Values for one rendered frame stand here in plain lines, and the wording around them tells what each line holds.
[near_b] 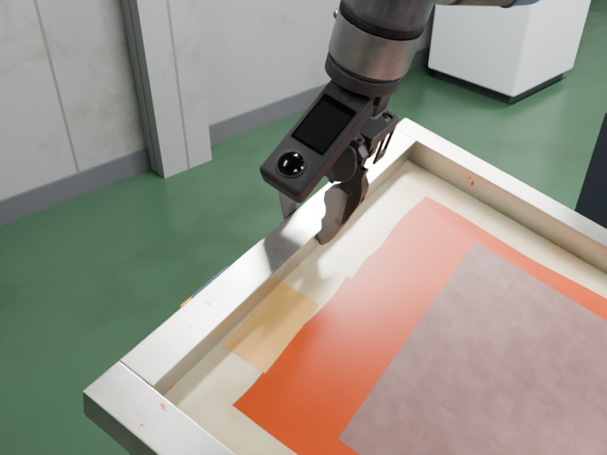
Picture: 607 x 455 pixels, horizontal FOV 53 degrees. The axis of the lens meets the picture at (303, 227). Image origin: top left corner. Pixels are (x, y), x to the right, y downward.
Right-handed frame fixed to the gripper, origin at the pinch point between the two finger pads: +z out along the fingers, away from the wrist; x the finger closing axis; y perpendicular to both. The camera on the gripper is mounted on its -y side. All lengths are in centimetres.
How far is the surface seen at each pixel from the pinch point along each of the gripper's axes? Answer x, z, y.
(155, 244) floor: 105, 160, 100
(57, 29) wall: 185, 98, 117
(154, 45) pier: 158, 102, 149
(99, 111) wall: 171, 137, 128
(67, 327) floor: 97, 158, 44
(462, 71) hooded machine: 60, 133, 340
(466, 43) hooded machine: 66, 115, 340
